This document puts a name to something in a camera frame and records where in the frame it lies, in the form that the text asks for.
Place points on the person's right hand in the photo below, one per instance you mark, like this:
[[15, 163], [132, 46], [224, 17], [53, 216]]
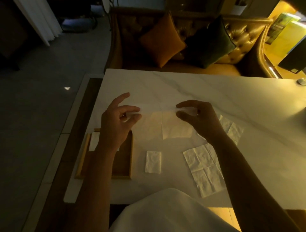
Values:
[[205, 122]]

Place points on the person's left hand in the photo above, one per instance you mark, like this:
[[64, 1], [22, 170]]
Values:
[[111, 129]]

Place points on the person's left thumb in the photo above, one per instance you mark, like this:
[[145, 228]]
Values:
[[133, 120]]

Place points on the person's right thumb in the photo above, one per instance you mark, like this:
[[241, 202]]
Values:
[[185, 117]]

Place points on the person's left middle finger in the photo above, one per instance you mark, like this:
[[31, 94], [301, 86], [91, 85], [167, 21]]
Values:
[[120, 100]]

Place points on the thin white tissue sheet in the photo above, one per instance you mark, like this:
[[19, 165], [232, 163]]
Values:
[[157, 124]]

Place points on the person's left forearm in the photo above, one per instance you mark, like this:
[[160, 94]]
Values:
[[95, 186]]

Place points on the person's right forearm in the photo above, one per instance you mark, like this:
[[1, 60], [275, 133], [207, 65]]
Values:
[[243, 184]]

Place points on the wooden tray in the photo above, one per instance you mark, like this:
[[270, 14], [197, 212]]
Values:
[[124, 165]]

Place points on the small folded white tissue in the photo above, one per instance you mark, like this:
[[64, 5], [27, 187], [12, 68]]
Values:
[[153, 162]]

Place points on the unfolded creased white tissue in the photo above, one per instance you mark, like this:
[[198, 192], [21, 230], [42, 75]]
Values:
[[232, 130], [203, 172]]

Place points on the orange cushion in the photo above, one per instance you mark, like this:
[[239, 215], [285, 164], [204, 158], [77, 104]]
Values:
[[161, 40]]

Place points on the dark green cushion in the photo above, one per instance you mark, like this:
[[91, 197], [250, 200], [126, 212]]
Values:
[[209, 44]]

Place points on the person's white garment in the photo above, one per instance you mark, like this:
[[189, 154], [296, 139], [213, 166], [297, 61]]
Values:
[[167, 212]]

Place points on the golden tufted leather sofa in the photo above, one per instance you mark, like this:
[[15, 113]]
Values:
[[241, 35]]

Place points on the yellow seat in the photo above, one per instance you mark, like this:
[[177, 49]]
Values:
[[222, 216]]

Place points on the white curtain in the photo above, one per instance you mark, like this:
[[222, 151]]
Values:
[[45, 19]]

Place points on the white pot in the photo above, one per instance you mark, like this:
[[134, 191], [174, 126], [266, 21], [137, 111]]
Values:
[[238, 8]]

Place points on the small round grey object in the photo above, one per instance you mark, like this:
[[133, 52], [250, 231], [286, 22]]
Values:
[[302, 81]]

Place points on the black sign stand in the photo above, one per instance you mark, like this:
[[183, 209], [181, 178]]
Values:
[[292, 58]]

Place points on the green and yellow booklets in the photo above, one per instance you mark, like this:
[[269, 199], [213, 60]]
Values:
[[284, 33]]

